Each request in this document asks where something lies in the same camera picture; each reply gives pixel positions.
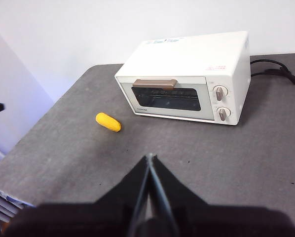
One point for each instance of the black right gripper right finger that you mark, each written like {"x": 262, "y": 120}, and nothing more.
{"x": 211, "y": 222}

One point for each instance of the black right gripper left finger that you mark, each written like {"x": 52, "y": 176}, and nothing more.
{"x": 88, "y": 219}

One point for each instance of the beige oven knob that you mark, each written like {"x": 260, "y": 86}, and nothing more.
{"x": 220, "y": 92}
{"x": 223, "y": 113}

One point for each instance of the white toaster oven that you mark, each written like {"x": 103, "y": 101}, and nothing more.
{"x": 187, "y": 59}

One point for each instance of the white stacked boards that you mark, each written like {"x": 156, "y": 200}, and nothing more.
{"x": 4, "y": 197}

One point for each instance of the yellow corn cob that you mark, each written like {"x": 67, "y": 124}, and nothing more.
{"x": 108, "y": 122}

